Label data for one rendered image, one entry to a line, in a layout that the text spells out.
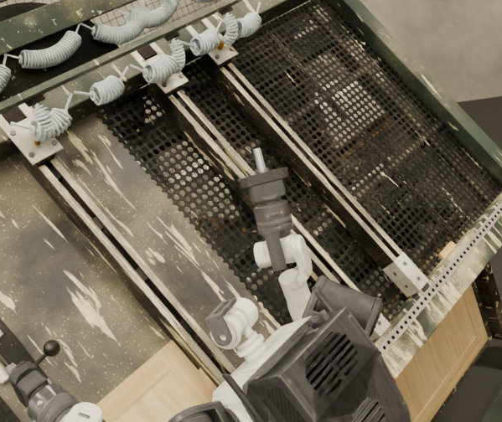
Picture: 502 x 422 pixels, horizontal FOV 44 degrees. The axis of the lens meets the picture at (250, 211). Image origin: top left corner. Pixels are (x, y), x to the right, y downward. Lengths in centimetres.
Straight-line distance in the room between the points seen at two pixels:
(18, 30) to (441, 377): 206
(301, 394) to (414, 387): 145
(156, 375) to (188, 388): 9
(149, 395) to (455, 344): 144
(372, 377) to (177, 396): 67
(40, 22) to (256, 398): 170
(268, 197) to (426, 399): 134
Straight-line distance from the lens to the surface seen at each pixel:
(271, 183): 149
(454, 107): 270
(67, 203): 176
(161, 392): 169
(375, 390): 120
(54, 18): 249
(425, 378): 256
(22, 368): 144
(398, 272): 210
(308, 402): 109
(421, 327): 208
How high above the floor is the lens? 202
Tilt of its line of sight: 19 degrees down
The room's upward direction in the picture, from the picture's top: 24 degrees counter-clockwise
